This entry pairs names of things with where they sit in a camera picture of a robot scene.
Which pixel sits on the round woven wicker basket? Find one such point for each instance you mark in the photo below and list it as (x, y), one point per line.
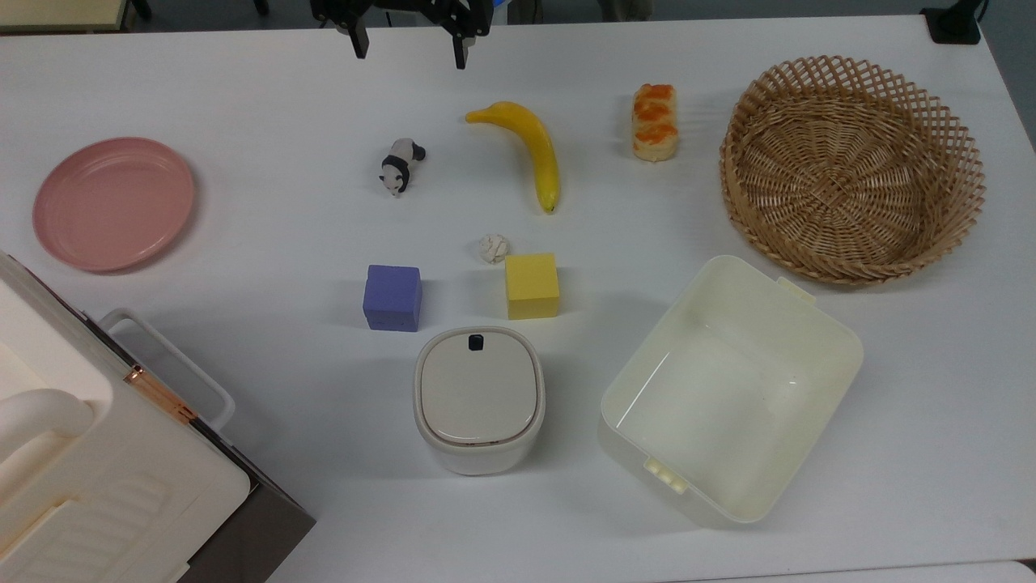
(834, 174)

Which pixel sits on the black white panda figurine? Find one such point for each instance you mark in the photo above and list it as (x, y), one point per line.
(398, 166)

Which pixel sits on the orange glazed bread loaf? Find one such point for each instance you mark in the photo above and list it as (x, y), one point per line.
(654, 123)

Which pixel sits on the small white crumpled ball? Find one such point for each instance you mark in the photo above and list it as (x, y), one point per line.
(494, 248)

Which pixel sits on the yellow foam cube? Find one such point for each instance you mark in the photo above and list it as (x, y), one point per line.
(532, 285)

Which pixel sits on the pink round plate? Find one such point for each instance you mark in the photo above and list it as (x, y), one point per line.
(113, 204)

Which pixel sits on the cream plastic drawer cabinet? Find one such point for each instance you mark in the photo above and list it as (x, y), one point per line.
(121, 486)

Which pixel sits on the white lidded trash can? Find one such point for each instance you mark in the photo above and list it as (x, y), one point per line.
(479, 401)

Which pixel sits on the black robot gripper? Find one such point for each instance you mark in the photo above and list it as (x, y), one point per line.
(469, 11)

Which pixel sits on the yellow toy banana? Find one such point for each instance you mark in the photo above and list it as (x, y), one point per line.
(538, 142)

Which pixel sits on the white plastic storage bin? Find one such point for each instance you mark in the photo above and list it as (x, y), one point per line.
(720, 405)

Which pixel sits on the light wooden desk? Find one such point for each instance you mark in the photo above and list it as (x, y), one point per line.
(57, 12)

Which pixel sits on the black camera stand base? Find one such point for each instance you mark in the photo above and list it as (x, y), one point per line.
(952, 24)

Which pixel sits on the purple foam cube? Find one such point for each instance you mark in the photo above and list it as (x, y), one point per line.
(392, 298)

